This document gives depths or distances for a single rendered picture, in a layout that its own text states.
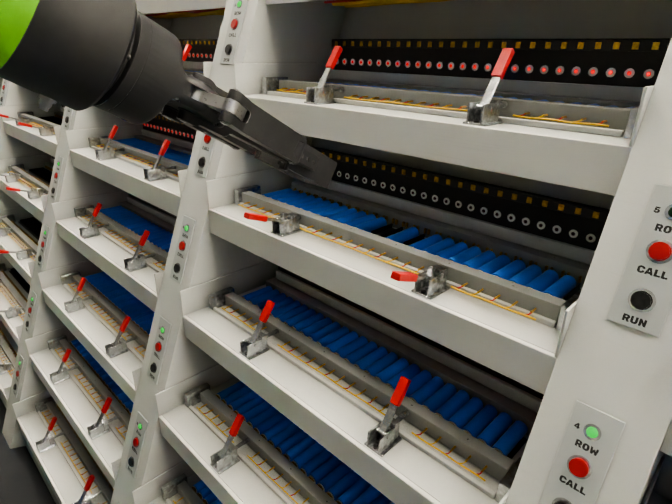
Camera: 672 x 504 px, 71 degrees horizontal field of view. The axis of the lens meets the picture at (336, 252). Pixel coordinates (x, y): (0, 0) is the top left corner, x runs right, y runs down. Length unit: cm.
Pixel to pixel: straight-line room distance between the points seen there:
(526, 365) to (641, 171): 20
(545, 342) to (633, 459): 12
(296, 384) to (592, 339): 41
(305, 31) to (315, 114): 28
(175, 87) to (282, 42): 56
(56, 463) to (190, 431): 65
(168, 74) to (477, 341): 38
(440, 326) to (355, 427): 19
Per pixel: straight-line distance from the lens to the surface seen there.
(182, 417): 97
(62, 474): 150
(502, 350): 52
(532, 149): 52
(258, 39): 89
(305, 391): 70
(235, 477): 86
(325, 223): 71
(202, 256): 88
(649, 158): 49
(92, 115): 150
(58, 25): 34
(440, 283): 57
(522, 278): 59
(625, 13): 77
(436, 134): 58
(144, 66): 37
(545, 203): 66
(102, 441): 126
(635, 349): 48
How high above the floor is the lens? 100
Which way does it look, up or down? 8 degrees down
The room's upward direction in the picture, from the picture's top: 16 degrees clockwise
